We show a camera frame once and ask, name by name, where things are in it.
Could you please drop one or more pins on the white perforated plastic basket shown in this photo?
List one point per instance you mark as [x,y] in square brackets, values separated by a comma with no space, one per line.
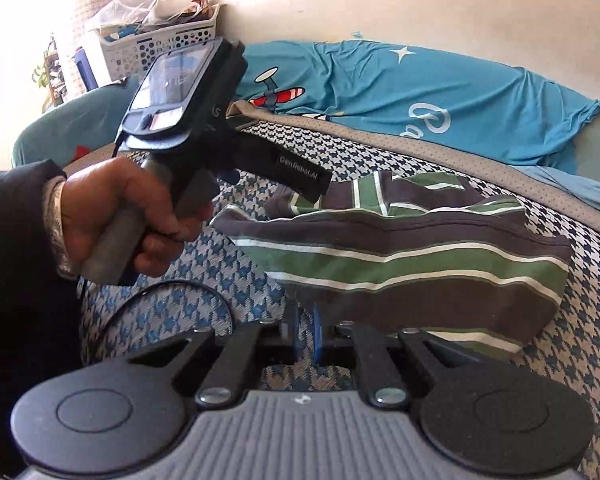
[150,47]

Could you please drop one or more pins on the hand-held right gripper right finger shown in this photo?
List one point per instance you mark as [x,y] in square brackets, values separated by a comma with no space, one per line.
[319,335]

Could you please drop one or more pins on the light blue cloth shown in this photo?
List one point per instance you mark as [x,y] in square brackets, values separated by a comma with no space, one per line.
[575,187]

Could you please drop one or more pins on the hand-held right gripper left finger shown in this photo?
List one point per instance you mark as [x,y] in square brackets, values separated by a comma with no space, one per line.
[291,332]

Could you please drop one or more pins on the teal airplane print shirt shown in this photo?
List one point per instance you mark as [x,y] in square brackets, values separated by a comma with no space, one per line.
[380,85]

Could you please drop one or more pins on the green grey striped shirt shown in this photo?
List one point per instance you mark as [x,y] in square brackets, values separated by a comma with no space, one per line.
[405,265]

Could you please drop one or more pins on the person's left hand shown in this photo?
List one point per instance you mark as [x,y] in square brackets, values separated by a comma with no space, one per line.
[105,190]

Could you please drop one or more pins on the clear plastic bag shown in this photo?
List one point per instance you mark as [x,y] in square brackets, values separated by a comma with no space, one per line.
[125,10]

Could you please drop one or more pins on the gold edged smartphone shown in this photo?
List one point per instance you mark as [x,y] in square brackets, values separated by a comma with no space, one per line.
[241,123]

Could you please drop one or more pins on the green potted plant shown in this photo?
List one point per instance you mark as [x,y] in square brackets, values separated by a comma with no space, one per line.
[47,72]

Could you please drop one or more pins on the blue beige houndstooth blanket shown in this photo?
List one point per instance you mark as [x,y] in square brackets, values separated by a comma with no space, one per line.
[555,385]

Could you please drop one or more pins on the teal cloth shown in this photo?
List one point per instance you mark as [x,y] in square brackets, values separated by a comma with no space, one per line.
[55,120]

